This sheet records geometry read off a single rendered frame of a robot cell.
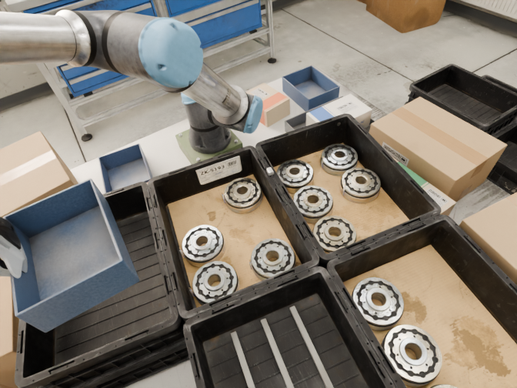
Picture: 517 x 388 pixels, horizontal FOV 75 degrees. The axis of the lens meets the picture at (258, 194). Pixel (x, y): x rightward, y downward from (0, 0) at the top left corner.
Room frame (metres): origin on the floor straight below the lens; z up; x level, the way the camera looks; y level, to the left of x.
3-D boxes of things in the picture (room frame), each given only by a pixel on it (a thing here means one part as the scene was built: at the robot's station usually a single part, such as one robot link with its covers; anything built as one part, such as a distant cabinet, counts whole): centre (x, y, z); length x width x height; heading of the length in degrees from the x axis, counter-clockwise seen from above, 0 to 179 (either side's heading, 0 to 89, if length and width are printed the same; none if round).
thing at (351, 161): (0.68, -0.25, 0.86); 0.10 x 0.10 x 0.01
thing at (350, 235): (0.42, -0.17, 0.86); 0.10 x 0.10 x 0.01
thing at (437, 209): (0.55, -0.20, 0.92); 0.40 x 0.30 x 0.02; 15
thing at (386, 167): (0.55, -0.20, 0.87); 0.40 x 0.30 x 0.11; 15
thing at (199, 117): (0.94, 0.14, 0.93); 0.13 x 0.12 x 0.14; 58
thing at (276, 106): (1.14, -0.08, 0.74); 0.16 x 0.12 x 0.07; 33
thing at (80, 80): (2.25, 0.83, 0.60); 0.72 x 0.03 x 0.56; 116
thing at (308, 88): (1.21, -0.27, 0.74); 0.20 x 0.15 x 0.07; 23
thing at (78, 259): (0.32, 0.32, 1.10); 0.20 x 0.15 x 0.07; 25
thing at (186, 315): (0.47, 0.09, 0.92); 0.40 x 0.30 x 0.02; 15
